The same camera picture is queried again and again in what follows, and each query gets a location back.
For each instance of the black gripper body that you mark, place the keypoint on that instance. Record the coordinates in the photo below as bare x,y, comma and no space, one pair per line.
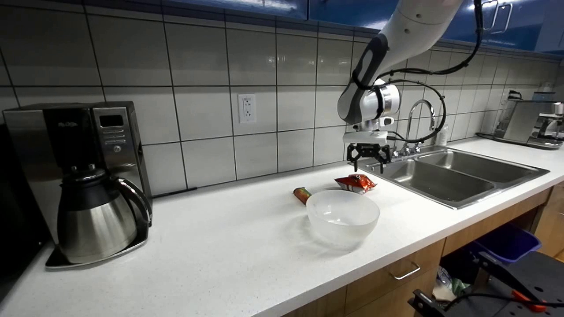
368,147

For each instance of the orange snack packet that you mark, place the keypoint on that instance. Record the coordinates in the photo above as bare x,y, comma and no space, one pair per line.
357,182

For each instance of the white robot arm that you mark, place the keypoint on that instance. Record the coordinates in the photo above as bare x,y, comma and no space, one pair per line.
407,36

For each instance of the translucent white plastic bowl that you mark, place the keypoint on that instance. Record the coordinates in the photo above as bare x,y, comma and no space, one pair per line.
345,221

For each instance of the small yellow orange candy packet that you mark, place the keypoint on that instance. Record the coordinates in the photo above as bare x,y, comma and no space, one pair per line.
303,195

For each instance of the clear soap dispenser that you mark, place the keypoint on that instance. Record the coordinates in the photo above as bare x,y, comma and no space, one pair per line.
442,137

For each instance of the chrome faucet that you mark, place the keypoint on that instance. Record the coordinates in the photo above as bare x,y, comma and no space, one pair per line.
421,108

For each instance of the stainless steel sink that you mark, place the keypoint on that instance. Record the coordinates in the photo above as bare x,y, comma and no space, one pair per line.
459,177

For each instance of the wooden lower cabinet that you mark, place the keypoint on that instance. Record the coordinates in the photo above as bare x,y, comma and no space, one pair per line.
377,291

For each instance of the crumpled plastic bag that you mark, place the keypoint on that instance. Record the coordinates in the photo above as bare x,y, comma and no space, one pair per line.
451,288

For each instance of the blue plastic bin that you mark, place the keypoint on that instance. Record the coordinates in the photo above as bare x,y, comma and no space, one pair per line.
509,244

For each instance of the silver espresso machine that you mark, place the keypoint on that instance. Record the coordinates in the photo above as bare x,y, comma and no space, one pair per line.
530,121

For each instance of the blue upper cabinet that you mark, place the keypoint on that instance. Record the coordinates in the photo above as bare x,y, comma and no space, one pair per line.
248,8

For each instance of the black metal stand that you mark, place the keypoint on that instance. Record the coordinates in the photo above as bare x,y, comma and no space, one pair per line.
530,279

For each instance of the steel black coffee maker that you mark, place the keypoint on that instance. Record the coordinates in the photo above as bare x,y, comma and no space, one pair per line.
112,138

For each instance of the stainless steel coffee carafe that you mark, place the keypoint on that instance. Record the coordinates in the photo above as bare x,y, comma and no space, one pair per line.
98,223

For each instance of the black appliance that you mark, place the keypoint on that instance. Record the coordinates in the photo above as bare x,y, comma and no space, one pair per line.
19,218

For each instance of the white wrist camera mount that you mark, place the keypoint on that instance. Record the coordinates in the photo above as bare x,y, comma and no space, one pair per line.
373,124

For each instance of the white wall outlet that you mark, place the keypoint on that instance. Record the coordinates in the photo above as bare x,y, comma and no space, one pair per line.
248,108

